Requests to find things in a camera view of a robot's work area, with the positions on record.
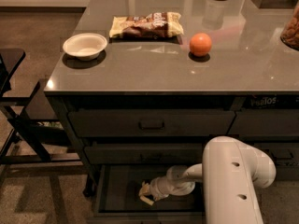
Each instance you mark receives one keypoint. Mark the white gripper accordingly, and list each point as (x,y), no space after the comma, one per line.
(156,188)

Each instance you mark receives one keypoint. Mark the green and yellow sponge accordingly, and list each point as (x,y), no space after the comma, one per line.
(145,189)

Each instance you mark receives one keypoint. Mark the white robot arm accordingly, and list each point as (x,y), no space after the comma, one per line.
(230,172)

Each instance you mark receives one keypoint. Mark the open dark bottom drawer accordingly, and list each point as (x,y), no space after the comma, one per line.
(117,200)

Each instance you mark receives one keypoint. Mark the dark middle left drawer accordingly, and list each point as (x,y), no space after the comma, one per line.
(144,153)

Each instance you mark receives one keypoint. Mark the dark top left drawer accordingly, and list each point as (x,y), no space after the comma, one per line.
(150,122)

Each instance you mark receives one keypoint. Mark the dark bottom right drawer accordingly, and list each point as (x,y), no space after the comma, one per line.
(287,173)

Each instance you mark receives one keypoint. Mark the dark middle right drawer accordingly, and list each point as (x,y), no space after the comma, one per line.
(283,154)

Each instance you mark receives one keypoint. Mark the dark top right drawer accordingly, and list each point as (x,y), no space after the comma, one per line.
(266,123)

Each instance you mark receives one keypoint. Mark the black chair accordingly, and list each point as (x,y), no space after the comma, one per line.
(31,117)

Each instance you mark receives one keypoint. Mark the white paper bowl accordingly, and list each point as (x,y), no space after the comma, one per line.
(86,46)

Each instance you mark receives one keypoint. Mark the orange fruit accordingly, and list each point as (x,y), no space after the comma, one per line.
(200,44)

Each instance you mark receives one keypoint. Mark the brown chip bag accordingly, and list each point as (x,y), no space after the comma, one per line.
(153,26)

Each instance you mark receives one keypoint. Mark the jar of nuts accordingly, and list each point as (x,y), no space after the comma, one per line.
(290,34)

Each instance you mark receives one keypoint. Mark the dark drawer cabinet frame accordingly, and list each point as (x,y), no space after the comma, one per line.
(64,102)

